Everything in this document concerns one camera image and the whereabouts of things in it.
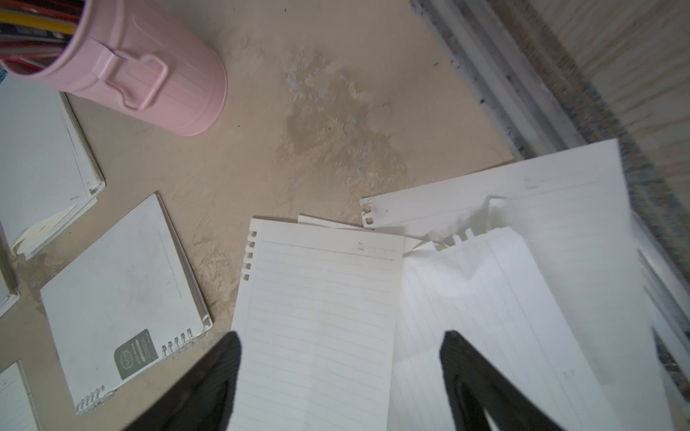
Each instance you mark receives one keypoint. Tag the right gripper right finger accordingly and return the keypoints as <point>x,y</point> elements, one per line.
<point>479,394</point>

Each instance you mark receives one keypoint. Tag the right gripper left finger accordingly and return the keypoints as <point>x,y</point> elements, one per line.
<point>203,399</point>

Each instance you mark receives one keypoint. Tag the torn white notebook page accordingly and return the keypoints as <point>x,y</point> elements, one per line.
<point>573,210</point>

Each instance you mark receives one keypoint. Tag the grey-green notebook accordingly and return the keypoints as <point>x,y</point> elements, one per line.
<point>49,176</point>

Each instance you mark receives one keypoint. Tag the white spiral notebook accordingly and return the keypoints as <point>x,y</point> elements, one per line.
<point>9,288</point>

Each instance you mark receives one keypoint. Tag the pink pencil cup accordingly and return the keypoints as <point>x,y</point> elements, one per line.
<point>132,57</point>

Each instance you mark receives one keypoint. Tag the bundle of pencils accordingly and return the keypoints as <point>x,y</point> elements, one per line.
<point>35,34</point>

